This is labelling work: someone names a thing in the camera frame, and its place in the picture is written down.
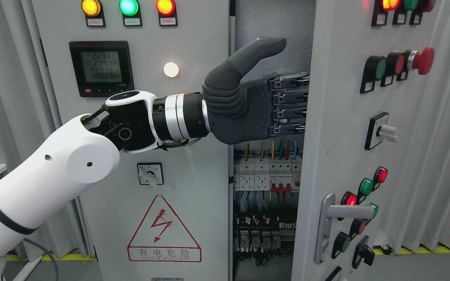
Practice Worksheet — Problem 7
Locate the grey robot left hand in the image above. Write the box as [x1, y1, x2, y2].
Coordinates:
[202, 37, 310, 145]

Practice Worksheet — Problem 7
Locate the grey cabinet door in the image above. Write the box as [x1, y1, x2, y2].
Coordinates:
[30, 0, 230, 281]
[291, 0, 439, 281]

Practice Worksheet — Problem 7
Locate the red indicator lamp left door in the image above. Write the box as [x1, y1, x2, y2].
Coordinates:
[156, 0, 178, 27]

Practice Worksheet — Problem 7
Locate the green indicator lamp left door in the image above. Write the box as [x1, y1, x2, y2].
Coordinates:
[118, 0, 143, 27]

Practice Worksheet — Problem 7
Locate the yellow indicator lamp left door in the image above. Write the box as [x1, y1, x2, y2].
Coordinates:
[81, 0, 106, 27]

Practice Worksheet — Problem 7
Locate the white socket breaker row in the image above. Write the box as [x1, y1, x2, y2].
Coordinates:
[232, 158, 302, 192]

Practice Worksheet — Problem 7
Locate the white indicator lamp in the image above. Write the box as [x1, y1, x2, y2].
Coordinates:
[163, 62, 180, 78]

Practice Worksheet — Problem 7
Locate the relay terminal row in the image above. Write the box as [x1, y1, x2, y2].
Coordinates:
[232, 208, 297, 266]

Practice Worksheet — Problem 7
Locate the green flat push button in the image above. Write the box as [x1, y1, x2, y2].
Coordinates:
[360, 55, 386, 94]

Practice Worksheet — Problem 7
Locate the black digital power meter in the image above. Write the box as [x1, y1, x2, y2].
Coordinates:
[68, 41, 134, 98]

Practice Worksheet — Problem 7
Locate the red electric danger warning sticker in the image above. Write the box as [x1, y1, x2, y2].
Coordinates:
[127, 194, 202, 263]

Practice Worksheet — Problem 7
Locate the red flat push button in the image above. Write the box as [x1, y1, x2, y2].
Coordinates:
[380, 53, 405, 87]

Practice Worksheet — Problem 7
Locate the red mushroom emergency stop button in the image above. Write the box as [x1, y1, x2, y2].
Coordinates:
[396, 46, 435, 81]

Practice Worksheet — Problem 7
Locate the right grey curtain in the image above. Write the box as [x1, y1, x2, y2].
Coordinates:
[374, 0, 450, 251]

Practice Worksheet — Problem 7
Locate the grey curtain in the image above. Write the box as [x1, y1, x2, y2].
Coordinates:
[374, 0, 450, 251]
[0, 0, 93, 262]

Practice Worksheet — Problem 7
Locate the left grey curtain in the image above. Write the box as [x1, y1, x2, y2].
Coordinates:
[0, 0, 93, 262]

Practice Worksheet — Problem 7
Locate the silver door lever handle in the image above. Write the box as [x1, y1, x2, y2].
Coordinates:
[314, 192, 375, 264]

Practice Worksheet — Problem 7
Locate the right door upper rotary switch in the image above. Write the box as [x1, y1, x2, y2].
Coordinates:
[364, 112, 398, 151]

